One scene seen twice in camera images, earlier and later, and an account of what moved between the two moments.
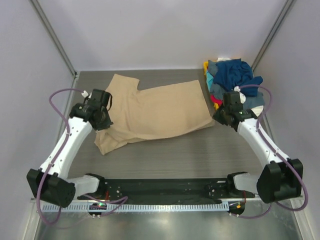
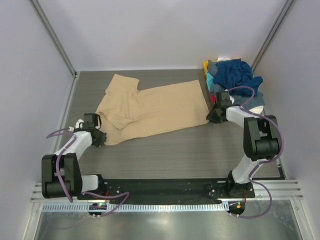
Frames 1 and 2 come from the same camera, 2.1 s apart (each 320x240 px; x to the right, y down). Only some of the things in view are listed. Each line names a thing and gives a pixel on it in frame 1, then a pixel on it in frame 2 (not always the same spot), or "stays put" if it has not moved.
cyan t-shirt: x=209 y=80 stays put
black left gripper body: x=104 y=121 → x=99 y=137
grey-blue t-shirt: x=217 y=91 stays put
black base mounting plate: x=167 y=191 stays put
